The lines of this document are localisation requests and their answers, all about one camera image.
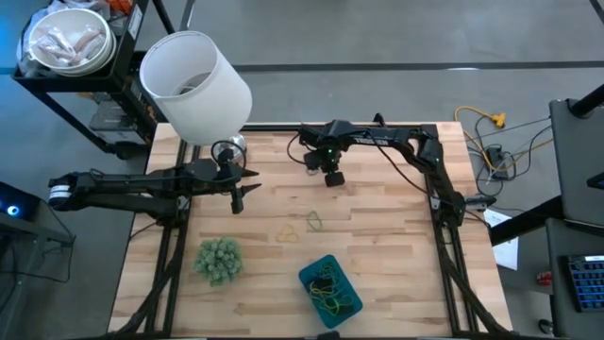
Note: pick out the black utility cart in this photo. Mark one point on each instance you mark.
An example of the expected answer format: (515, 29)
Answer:
(120, 61)

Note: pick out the teal plastic bin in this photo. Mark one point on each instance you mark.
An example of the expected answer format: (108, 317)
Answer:
(307, 276)

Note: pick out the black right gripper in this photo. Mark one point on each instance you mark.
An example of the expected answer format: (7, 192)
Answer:
(325, 160)

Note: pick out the small black wide rubber band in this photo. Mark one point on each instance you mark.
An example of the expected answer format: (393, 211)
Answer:
(322, 284)

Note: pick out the green artificial potted plant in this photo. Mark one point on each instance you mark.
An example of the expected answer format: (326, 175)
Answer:
(219, 262)

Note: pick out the black pole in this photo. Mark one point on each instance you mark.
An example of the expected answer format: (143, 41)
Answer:
(590, 99)

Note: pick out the black clamp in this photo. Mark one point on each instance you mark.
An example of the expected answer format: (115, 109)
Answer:
(377, 118)

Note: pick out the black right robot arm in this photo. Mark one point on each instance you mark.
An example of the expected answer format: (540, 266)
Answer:
(377, 137)

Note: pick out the black computer with blue light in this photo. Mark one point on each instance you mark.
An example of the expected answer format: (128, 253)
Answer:
(19, 203)

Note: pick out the white paper sheet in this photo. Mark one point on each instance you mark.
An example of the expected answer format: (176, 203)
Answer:
(507, 252)

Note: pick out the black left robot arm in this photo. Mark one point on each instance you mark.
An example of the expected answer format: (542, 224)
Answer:
(132, 181)

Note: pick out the white shade silver lamp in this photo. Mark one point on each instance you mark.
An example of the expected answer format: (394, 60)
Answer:
(198, 90)

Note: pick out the orange object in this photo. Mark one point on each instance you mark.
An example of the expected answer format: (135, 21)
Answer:
(120, 5)

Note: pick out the black power strip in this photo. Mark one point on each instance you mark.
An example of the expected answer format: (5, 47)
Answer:
(495, 160)

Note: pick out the green rubber band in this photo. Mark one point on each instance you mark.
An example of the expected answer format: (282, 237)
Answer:
(340, 283)
(320, 229)

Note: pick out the white bowl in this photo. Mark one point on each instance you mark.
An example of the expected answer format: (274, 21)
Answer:
(71, 21)

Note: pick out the pink plastic wrapped packet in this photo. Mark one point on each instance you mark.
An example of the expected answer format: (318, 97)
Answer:
(89, 40)
(59, 40)

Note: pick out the black backlit keyboard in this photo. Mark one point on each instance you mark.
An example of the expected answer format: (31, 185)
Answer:
(587, 283)

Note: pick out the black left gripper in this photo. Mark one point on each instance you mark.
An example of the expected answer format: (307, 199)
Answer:
(229, 177)

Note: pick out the small red object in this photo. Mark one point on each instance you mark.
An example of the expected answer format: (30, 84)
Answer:
(543, 278)

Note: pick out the black side desk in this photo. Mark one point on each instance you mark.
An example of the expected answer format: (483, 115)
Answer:
(573, 156)

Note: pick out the grey box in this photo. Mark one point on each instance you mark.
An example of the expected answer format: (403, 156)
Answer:
(111, 120)

